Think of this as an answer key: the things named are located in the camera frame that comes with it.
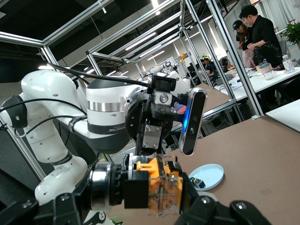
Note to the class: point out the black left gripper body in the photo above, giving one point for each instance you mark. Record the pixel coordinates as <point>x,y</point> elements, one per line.
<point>133,122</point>

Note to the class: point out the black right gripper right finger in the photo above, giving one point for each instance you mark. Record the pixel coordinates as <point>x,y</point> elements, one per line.
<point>211,213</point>

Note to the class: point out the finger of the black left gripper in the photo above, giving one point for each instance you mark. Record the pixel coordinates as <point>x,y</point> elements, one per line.
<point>152,137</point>
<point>163,98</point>

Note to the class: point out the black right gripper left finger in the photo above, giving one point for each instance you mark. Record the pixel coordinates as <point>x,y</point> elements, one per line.
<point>65,211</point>

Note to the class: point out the orange switch with black button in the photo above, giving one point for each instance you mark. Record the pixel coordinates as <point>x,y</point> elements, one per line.
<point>161,187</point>

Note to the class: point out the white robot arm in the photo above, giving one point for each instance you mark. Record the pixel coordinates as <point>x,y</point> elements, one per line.
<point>180,79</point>

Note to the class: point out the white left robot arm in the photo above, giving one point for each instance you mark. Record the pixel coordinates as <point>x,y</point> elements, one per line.
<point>47,86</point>

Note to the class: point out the light blue round plate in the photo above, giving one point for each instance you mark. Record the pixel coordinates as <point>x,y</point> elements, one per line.
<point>208,173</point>

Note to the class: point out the ceiling light strip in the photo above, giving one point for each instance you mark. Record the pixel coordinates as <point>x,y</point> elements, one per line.
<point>140,41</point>
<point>155,55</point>
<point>150,51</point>

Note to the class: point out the yellow balloon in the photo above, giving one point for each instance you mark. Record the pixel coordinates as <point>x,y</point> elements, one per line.
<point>183,55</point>

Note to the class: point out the seated person dark clothes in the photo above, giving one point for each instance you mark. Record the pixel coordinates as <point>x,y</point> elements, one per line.
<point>208,65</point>

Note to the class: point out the woman with black cap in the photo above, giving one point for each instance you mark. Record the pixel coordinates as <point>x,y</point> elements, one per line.
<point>242,37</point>

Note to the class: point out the long white table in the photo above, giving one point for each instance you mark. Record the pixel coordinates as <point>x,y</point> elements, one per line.
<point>269,84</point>

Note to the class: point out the clear jug with grey lid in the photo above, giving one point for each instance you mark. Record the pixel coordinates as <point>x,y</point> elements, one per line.
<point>266,70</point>

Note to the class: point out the black bag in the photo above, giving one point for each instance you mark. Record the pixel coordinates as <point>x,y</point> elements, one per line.
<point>267,55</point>

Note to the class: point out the man in black shirt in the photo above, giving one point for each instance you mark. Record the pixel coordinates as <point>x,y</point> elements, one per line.
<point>262,30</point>

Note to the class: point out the small white table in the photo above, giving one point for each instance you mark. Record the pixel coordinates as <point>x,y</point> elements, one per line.
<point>288,114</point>

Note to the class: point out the clear labelled water bottle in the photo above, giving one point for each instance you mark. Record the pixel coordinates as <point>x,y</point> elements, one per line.
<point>288,64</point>

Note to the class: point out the green potted plant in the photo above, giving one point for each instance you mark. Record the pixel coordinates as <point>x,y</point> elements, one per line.
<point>293,32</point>

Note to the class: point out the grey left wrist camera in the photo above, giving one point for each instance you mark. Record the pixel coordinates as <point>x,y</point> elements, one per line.
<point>194,117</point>

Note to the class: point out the aluminium cell frame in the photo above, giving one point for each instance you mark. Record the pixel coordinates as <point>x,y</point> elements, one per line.
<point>105,56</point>
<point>249,93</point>

